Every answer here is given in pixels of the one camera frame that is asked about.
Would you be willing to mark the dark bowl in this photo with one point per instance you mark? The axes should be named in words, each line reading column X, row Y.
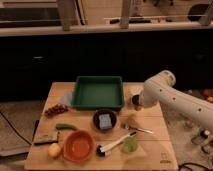
column 101, row 112

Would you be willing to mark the green plastic tray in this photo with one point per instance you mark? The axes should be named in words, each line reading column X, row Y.
column 98, row 92

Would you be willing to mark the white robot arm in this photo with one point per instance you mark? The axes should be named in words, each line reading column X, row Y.
column 160, row 87

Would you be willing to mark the green chili pepper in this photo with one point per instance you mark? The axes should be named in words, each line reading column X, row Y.
column 66, row 126

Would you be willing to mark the red grape bunch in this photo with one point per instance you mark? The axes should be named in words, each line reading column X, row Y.
column 56, row 109

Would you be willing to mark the blue grey sponge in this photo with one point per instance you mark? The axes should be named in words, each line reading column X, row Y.
column 105, row 121

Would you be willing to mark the silver fork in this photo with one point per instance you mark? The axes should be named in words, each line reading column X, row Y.
column 129, row 127

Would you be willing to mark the white handled dish brush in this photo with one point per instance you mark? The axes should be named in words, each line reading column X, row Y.
column 102, row 150

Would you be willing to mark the orange bowl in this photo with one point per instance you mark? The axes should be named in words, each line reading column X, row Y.
column 78, row 146

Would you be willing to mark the brown wooden block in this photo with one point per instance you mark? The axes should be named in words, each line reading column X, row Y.
column 46, row 138

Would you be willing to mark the metal cup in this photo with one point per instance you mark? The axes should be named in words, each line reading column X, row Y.
column 135, row 102

